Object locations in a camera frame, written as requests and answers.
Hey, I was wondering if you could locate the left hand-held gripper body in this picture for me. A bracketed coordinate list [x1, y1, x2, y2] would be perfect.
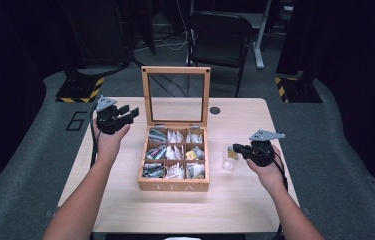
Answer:
[94, 95, 126, 136]

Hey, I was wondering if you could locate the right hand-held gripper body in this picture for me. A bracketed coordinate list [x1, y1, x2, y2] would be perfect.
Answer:
[245, 129, 286, 168]

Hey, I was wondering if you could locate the clear glass cup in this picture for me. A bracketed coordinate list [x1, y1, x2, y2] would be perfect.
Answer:
[221, 143, 243, 172]

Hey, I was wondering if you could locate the wooden tea box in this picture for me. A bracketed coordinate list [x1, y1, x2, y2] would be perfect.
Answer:
[137, 65, 212, 193]

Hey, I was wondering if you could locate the person's right hand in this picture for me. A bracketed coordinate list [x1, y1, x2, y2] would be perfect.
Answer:
[246, 146, 286, 198]

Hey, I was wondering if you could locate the person's left hand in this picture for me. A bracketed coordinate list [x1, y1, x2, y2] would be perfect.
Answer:
[92, 118, 131, 164]

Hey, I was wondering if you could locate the black yellow striped stand base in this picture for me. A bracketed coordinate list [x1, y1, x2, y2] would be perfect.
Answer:
[274, 76, 323, 104]
[55, 75, 105, 104]

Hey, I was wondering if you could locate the assorted pile of tea bags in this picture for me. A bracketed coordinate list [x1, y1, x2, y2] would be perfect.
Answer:
[143, 129, 206, 180]

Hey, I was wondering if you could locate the white desk leg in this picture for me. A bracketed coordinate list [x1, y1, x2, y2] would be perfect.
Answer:
[253, 0, 273, 70]

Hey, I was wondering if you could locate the black folding chair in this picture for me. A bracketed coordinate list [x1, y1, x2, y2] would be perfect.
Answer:
[185, 11, 254, 98]

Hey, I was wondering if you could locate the left hand-held gripper black cable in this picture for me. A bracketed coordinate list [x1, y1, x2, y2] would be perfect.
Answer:
[89, 103, 101, 169]

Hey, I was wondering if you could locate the black floor cable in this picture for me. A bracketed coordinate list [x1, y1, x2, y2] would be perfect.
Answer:
[131, 58, 188, 98]

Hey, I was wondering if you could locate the white floor cable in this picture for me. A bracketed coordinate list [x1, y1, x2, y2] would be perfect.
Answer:
[134, 0, 196, 52]

